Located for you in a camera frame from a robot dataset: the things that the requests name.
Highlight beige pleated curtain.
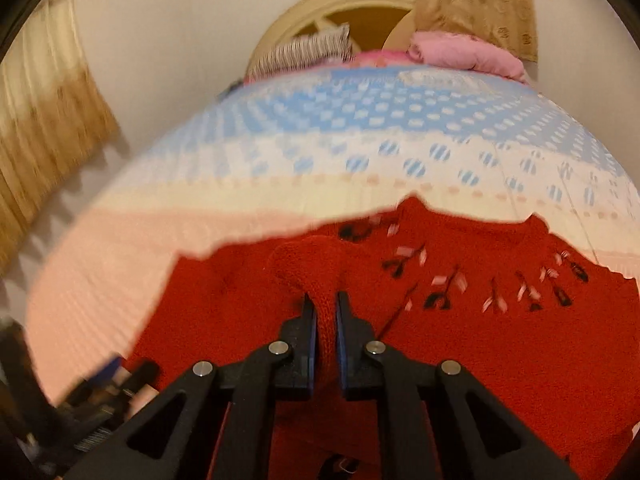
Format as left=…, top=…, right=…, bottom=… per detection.
left=0, top=0, right=122, bottom=273

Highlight cream wooden headboard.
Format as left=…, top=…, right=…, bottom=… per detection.
left=247, top=0, right=421, bottom=76

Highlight red knitted sweater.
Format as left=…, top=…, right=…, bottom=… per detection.
left=122, top=196, right=640, bottom=480

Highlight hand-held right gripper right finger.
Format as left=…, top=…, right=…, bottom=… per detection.
left=335, top=291, right=581, bottom=480

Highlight polka-dot pastel bed blanket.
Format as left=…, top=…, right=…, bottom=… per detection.
left=25, top=62, right=640, bottom=403

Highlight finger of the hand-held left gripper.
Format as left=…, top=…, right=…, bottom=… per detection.
left=107, top=357, right=162, bottom=402

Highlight beige patterned curtain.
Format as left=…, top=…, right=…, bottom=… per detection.
left=299, top=0, right=540, bottom=64

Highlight pink pillow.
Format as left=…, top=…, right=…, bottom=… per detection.
left=406, top=30, right=530, bottom=84

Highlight pink bed sheet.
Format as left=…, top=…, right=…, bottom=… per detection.
left=347, top=49, right=416, bottom=68

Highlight striped pillow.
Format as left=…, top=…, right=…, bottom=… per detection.
left=244, top=22, right=357, bottom=84

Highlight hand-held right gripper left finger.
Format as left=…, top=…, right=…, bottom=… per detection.
left=57, top=294, right=319, bottom=480

